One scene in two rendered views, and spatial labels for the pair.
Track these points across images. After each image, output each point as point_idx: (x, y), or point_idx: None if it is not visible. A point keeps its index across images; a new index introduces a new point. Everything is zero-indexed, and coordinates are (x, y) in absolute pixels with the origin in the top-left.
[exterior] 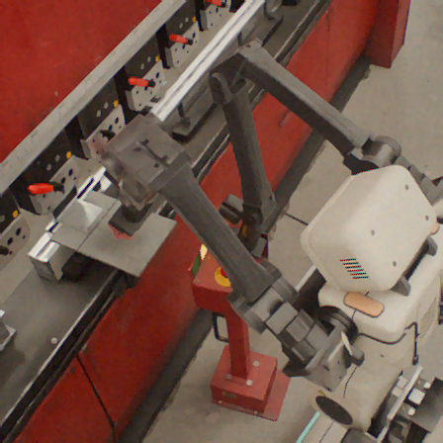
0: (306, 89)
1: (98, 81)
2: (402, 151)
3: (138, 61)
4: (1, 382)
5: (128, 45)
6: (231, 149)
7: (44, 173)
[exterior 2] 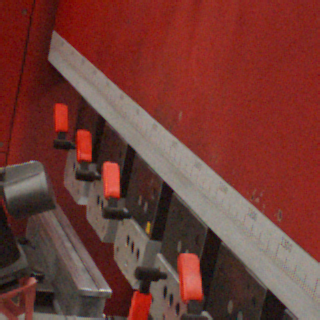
0: None
1: (200, 194)
2: None
3: (231, 282)
4: None
5: (237, 218)
6: None
7: (136, 197)
